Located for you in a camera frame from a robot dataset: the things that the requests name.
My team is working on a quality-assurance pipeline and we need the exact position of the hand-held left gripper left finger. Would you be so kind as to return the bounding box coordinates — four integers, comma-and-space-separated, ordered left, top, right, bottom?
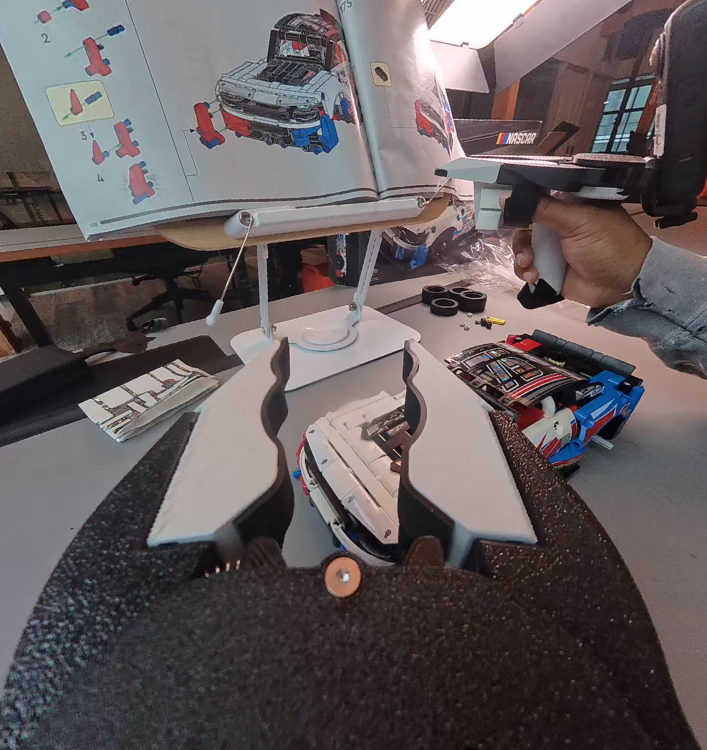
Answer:
147, 337, 295, 563

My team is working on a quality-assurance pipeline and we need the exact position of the clear plastic bag pile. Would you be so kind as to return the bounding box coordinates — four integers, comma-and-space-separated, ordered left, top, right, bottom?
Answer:
441, 231, 524, 294

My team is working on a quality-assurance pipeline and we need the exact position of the black box-shaped device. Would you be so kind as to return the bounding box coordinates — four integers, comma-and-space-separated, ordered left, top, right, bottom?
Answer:
0, 346, 90, 411

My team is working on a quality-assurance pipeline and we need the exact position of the dark framed window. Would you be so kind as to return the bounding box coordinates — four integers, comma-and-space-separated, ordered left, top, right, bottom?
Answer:
596, 76, 662, 138

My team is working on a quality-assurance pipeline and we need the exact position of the white book stand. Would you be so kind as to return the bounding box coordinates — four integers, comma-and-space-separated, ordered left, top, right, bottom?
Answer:
154, 193, 454, 392

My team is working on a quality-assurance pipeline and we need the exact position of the person's right hand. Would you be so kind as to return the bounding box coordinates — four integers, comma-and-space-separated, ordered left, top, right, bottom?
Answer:
512, 193, 653, 308

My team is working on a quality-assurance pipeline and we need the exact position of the toy car instruction booklet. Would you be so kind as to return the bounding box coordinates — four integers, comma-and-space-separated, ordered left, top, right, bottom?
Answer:
0, 0, 477, 241

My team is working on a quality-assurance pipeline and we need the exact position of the black office chair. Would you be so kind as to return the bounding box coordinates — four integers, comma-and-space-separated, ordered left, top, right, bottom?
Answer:
125, 258, 187, 332

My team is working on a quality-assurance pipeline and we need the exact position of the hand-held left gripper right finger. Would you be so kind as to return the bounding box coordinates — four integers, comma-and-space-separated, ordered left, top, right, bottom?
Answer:
397, 340, 537, 569

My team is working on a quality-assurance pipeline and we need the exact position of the black desk mat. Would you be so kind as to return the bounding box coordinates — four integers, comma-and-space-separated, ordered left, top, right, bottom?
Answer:
0, 336, 243, 457

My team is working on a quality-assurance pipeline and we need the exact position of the grey desk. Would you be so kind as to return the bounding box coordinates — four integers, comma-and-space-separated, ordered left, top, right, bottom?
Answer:
0, 275, 707, 750

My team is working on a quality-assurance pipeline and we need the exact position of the studio light panel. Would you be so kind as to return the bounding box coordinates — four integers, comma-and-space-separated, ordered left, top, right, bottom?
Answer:
430, 0, 632, 95

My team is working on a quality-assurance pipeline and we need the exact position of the black toy car set box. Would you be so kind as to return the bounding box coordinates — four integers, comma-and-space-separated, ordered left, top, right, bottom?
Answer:
327, 117, 577, 288

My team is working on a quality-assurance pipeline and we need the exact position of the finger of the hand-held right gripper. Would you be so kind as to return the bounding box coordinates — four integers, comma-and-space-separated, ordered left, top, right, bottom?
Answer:
434, 157, 509, 231

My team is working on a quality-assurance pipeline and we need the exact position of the folded sticker sheet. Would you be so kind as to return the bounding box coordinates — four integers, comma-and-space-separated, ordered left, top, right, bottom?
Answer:
79, 359, 220, 443

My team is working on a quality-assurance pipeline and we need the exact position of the background wooden table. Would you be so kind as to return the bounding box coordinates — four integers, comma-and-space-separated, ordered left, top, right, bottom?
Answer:
0, 223, 172, 346

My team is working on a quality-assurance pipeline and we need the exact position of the orange object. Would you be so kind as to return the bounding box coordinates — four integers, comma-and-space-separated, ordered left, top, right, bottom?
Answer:
301, 246, 336, 294

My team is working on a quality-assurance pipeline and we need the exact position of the person's right forearm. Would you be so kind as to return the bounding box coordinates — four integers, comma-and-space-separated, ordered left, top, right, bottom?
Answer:
588, 237, 707, 399

